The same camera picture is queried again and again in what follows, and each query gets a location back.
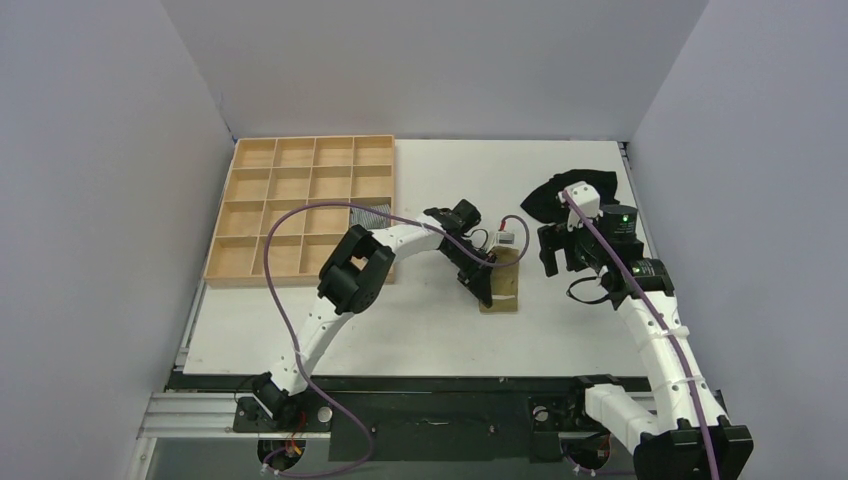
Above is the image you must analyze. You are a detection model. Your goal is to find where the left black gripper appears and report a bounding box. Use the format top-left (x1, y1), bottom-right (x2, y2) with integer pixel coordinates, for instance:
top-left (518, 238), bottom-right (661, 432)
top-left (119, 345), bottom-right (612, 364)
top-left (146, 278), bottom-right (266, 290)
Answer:
top-left (441, 241), bottom-right (497, 309)

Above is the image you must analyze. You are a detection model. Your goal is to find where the olive and cream underwear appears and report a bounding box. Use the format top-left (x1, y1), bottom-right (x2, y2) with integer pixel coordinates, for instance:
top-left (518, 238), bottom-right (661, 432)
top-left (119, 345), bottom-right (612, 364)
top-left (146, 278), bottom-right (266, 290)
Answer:
top-left (478, 246), bottom-right (520, 314)

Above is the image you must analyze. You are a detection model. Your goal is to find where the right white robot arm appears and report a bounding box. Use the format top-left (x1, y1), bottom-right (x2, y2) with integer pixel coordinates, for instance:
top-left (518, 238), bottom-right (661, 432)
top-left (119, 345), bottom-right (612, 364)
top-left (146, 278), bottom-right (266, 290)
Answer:
top-left (538, 199), bottom-right (754, 479)

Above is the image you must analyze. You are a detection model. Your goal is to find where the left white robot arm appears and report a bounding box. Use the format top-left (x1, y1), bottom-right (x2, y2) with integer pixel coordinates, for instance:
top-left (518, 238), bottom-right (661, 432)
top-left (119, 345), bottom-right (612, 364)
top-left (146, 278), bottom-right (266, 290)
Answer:
top-left (251, 200), bottom-right (496, 430)

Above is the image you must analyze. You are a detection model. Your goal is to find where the black underwear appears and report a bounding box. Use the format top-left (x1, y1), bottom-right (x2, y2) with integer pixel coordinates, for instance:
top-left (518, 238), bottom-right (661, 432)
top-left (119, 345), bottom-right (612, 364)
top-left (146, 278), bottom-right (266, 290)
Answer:
top-left (519, 168), bottom-right (622, 225)

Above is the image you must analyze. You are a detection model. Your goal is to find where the rolled striped grey underwear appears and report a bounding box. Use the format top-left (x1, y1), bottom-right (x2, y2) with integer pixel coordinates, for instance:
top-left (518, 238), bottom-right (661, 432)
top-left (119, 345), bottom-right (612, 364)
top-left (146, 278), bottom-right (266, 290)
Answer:
top-left (350, 203), bottom-right (391, 230)

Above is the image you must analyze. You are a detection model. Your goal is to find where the wooden compartment tray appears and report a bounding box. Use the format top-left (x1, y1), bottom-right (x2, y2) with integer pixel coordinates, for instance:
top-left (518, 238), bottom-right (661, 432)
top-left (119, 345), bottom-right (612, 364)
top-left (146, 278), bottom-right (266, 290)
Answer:
top-left (204, 135), bottom-right (396, 288)

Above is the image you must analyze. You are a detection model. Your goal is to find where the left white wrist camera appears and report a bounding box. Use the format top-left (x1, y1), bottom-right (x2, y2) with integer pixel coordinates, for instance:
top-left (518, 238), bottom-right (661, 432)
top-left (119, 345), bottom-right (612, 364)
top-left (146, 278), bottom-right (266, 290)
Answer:
top-left (492, 227), bottom-right (517, 248)

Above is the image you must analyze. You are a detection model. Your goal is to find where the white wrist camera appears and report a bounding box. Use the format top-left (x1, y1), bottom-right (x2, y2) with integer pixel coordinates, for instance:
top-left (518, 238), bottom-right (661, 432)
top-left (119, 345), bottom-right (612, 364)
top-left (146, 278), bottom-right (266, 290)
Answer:
top-left (559, 181), bottom-right (601, 218)
top-left (492, 227), bottom-right (517, 248)

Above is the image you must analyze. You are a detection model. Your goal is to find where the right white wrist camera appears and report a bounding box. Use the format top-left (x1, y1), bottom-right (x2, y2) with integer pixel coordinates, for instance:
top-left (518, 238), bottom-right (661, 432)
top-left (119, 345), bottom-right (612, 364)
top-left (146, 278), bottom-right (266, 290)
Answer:
top-left (559, 181), bottom-right (601, 218)

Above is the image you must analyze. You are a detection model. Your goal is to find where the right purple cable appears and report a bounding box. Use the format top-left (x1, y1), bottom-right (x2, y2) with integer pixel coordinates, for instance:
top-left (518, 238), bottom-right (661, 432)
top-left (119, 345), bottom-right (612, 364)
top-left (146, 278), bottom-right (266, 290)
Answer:
top-left (559, 190), bottom-right (723, 480)

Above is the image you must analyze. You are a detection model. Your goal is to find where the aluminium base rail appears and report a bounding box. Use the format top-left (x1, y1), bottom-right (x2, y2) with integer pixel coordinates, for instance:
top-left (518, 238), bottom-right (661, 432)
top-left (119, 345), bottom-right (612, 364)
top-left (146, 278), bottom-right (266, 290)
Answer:
top-left (135, 374), bottom-right (737, 480)

